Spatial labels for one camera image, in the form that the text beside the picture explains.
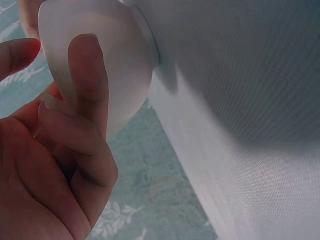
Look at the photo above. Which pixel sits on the person's right hand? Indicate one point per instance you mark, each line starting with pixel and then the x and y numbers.
pixel 29 17

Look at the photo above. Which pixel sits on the person's left hand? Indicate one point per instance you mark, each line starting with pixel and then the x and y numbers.
pixel 37 175

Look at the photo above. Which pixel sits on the person's right fingers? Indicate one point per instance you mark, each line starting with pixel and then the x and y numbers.
pixel 29 17

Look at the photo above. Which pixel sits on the white ceramic bowl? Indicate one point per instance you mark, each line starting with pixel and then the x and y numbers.
pixel 125 62

